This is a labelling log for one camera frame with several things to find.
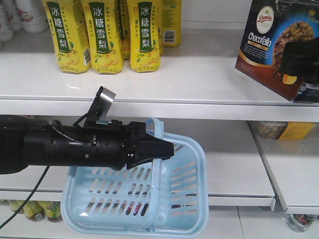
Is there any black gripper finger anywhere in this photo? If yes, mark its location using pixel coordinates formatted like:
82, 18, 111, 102
281, 37, 319, 82

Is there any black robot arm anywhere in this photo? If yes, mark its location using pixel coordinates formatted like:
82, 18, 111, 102
0, 115, 174, 174

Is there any yellow pear drink bottle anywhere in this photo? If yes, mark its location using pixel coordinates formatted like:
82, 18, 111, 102
42, 0, 91, 74
127, 0, 160, 73
81, 0, 124, 75

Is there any yellow pear drink bottle left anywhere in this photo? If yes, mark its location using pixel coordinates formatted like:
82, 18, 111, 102
42, 0, 91, 74

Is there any yellow pear drink bottle right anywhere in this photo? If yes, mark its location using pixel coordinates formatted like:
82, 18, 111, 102
127, 0, 160, 73

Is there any dark chocolate cookie box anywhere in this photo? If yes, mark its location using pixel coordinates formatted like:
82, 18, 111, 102
235, 0, 319, 103

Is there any clear cookie tub yellow label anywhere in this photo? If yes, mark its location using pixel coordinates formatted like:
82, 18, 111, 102
248, 121, 319, 140

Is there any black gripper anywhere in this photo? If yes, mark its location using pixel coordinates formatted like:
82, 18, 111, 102
83, 120, 174, 170

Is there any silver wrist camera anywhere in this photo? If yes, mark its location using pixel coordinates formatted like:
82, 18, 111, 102
95, 86, 116, 104

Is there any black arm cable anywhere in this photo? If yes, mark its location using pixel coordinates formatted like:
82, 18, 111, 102
0, 165, 50, 229

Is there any yellow pear drink bottle middle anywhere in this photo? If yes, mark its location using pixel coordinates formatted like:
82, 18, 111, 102
81, 0, 124, 75

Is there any light blue plastic basket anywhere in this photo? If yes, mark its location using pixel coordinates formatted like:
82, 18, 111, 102
61, 118, 209, 238

